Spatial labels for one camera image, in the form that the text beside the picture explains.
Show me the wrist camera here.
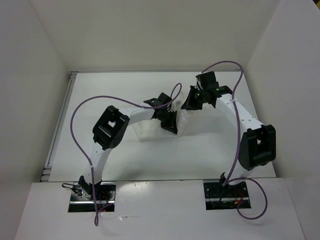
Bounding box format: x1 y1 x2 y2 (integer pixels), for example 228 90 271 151
196 75 203 89
166 100 181 112

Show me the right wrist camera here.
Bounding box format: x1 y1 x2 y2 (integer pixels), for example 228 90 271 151
196 75 203 89

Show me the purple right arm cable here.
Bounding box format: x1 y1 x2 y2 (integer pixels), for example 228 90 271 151
199 60 269 220

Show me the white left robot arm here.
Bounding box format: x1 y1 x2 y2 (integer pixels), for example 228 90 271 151
78 92 178 200

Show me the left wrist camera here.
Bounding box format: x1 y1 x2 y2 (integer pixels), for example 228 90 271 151
166 100 181 112

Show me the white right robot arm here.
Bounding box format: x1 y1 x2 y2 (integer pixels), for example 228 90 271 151
181 71 276 197

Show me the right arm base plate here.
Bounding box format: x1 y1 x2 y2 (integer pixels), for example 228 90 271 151
203 181 251 210

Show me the white pleated skirt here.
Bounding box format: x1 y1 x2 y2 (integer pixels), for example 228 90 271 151
132 91 197 142

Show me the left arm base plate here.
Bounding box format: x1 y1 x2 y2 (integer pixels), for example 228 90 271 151
61 182 116 213

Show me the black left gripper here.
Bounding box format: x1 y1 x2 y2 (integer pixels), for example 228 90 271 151
157 109 177 134

